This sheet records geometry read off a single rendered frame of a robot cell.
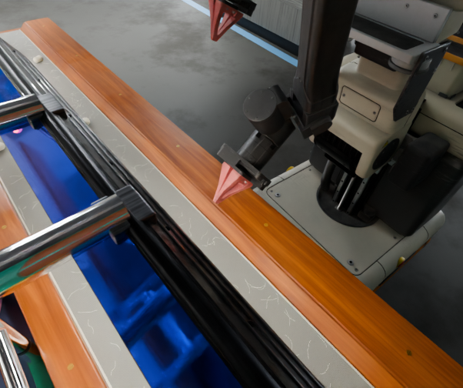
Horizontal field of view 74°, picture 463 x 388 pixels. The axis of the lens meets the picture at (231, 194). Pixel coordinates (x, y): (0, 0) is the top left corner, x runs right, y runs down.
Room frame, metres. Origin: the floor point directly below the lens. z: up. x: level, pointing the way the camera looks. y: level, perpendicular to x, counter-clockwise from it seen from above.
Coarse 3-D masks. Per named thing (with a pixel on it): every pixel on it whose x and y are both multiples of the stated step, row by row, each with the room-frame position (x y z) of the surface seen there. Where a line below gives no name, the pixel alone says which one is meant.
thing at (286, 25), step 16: (256, 0) 3.39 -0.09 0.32; (272, 0) 3.22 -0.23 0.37; (288, 0) 3.04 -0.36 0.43; (256, 16) 3.37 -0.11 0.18; (272, 16) 3.20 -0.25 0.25; (288, 16) 3.05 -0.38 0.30; (256, 32) 3.40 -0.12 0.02; (272, 32) 3.23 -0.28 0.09; (288, 32) 3.02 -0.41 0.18; (288, 48) 3.04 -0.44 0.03
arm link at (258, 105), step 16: (256, 96) 0.45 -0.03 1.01; (272, 96) 0.44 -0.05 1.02; (288, 96) 0.51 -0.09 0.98; (256, 112) 0.42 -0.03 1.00; (272, 112) 0.42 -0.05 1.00; (288, 112) 0.45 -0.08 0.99; (256, 128) 0.43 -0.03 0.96; (272, 128) 0.43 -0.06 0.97; (304, 128) 0.45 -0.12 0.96; (320, 128) 0.45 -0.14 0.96
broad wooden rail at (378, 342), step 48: (48, 48) 1.09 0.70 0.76; (96, 96) 0.81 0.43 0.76; (144, 144) 0.61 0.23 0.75; (192, 144) 0.61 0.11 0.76; (192, 192) 0.46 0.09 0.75; (240, 192) 0.46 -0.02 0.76; (240, 240) 0.34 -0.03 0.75; (288, 240) 0.35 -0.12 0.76; (288, 288) 0.25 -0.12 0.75; (336, 288) 0.25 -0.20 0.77; (336, 336) 0.17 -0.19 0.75; (384, 336) 0.18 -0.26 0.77; (384, 384) 0.11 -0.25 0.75; (432, 384) 0.11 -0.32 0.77
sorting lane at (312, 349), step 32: (64, 96) 0.82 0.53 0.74; (96, 128) 0.68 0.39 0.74; (0, 160) 0.53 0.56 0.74; (128, 160) 0.56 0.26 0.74; (32, 192) 0.43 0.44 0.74; (160, 192) 0.46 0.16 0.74; (32, 224) 0.35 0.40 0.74; (192, 224) 0.38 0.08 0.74; (224, 256) 0.31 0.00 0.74; (64, 288) 0.22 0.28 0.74; (256, 288) 0.25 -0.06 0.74; (96, 320) 0.17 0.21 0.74; (288, 320) 0.20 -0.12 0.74; (96, 352) 0.13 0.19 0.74; (128, 352) 0.13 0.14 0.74; (320, 352) 0.15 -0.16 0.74; (128, 384) 0.09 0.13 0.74; (352, 384) 0.11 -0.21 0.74
